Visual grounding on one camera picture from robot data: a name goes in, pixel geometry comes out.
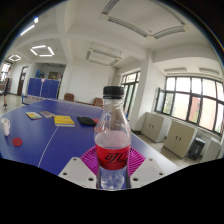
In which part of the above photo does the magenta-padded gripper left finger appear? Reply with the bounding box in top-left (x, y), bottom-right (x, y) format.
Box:
top-left (57, 145), bottom-right (100, 190)

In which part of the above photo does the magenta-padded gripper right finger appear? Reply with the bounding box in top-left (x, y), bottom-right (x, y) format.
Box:
top-left (125, 146), bottom-right (166, 190)

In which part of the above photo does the clear red-labelled drink bottle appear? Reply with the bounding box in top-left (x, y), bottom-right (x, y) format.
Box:
top-left (93, 85), bottom-right (133, 192)

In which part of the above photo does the beige two-door cabinet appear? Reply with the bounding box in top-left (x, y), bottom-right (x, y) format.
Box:
top-left (162, 119), bottom-right (198, 159)
top-left (140, 111), bottom-right (173, 144)

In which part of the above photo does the black bin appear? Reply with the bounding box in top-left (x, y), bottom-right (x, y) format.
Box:
top-left (187, 137), bottom-right (206, 162)

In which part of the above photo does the thin grey-pink booklet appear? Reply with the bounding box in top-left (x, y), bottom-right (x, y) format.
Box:
top-left (38, 110), bottom-right (55, 119)

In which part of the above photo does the flat round red coaster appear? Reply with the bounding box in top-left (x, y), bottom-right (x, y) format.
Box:
top-left (12, 137), bottom-right (24, 148)

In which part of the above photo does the white low cabinet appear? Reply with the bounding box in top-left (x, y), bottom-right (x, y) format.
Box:
top-left (202, 137), bottom-right (224, 163)

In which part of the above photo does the thin yellow and blue book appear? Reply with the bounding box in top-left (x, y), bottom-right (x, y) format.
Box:
top-left (25, 111), bottom-right (43, 121)

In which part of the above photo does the brown armchair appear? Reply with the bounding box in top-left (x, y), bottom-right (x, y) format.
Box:
top-left (93, 97), bottom-right (104, 108)
top-left (63, 92), bottom-right (75, 102)

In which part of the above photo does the tall glass door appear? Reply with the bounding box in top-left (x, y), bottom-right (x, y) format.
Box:
top-left (120, 71), bottom-right (141, 118)

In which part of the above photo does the white cup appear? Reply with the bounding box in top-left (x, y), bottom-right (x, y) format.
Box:
top-left (0, 117), bottom-right (11, 137)

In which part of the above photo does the large multi-pane window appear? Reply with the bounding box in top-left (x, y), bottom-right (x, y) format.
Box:
top-left (154, 75), bottom-right (224, 136)

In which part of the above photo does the table tennis net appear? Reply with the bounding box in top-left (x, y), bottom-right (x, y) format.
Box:
top-left (21, 94), bottom-right (45, 105)

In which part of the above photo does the folded blue table tennis table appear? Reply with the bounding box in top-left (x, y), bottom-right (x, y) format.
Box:
top-left (27, 77), bottom-right (61, 100)

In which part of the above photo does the dark wooden door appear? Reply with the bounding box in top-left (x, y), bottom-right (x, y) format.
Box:
top-left (17, 65), bottom-right (29, 97)

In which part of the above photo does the group of ceiling lights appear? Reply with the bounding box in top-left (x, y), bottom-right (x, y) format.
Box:
top-left (8, 0), bottom-right (186, 67)

